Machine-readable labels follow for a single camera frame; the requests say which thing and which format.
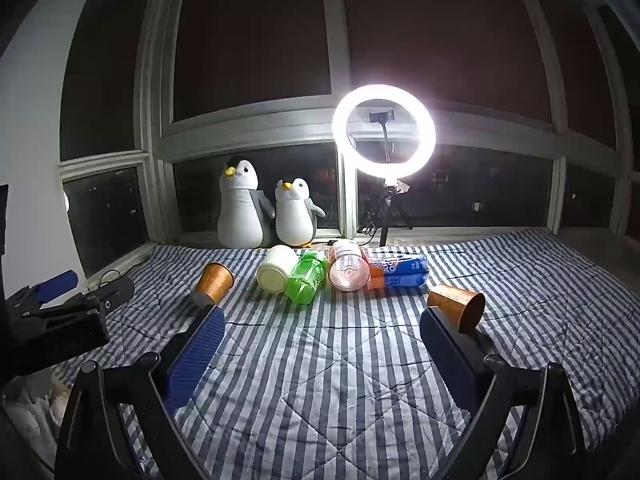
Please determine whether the blue snack packet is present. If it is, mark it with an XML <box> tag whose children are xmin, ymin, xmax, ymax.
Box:
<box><xmin>367</xmin><ymin>252</ymin><xmax>430</xmax><ymax>292</ymax></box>

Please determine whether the pink plastic bottle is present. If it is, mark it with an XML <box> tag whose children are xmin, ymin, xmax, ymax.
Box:
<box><xmin>327</xmin><ymin>240</ymin><xmax>372</xmax><ymax>292</ymax></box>

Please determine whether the large penguin plush toy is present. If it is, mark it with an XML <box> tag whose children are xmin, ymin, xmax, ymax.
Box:
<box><xmin>217</xmin><ymin>156</ymin><xmax>276</xmax><ymax>249</ymax></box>

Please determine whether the white window frame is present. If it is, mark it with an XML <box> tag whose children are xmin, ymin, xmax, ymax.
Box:
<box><xmin>59</xmin><ymin>0</ymin><xmax>636</xmax><ymax>271</ymax></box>

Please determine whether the black phone holder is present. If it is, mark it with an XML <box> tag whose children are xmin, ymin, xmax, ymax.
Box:
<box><xmin>369</xmin><ymin>109</ymin><xmax>397</xmax><ymax>163</ymax></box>

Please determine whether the black tripod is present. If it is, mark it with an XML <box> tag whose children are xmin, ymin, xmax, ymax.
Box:
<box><xmin>357</xmin><ymin>180</ymin><xmax>414</xmax><ymax>247</ymax></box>

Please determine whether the blue striped blanket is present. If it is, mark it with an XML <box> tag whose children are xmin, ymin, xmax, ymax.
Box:
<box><xmin>50</xmin><ymin>227</ymin><xmax>640</xmax><ymax>480</ymax></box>

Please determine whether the white ring light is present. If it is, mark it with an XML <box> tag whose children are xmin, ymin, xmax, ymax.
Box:
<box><xmin>332</xmin><ymin>84</ymin><xmax>437</xmax><ymax>180</ymax></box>

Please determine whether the orange paper cup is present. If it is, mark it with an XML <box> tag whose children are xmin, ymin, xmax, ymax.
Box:
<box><xmin>426</xmin><ymin>284</ymin><xmax>487</xmax><ymax>335</ymax></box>
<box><xmin>192</xmin><ymin>262</ymin><xmax>236</xmax><ymax>307</ymax></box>

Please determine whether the white plastic cup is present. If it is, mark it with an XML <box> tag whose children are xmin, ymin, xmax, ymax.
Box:
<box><xmin>256</xmin><ymin>245</ymin><xmax>300</xmax><ymax>295</ymax></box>

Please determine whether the green plastic bottle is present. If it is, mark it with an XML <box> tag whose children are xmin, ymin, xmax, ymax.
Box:
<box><xmin>284</xmin><ymin>251</ymin><xmax>330</xmax><ymax>306</ymax></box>

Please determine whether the small penguin plush toy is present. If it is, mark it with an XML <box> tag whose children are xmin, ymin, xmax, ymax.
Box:
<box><xmin>274</xmin><ymin>177</ymin><xmax>326</xmax><ymax>248</ymax></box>

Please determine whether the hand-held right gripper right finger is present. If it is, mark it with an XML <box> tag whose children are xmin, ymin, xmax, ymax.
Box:
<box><xmin>419</xmin><ymin>305</ymin><xmax>587</xmax><ymax>480</ymax></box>

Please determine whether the black cable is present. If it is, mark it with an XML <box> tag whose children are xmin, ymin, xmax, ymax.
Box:
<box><xmin>356</xmin><ymin>207</ymin><xmax>383</xmax><ymax>237</ymax></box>

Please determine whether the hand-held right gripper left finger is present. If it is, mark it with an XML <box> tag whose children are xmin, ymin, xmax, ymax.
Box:
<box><xmin>54</xmin><ymin>304</ymin><xmax>227</xmax><ymax>480</ymax></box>

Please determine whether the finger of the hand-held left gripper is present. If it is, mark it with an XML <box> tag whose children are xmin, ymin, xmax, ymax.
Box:
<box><xmin>10</xmin><ymin>270</ymin><xmax>80</xmax><ymax>317</ymax></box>
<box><xmin>30</xmin><ymin>276</ymin><xmax>136</xmax><ymax>321</ymax></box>

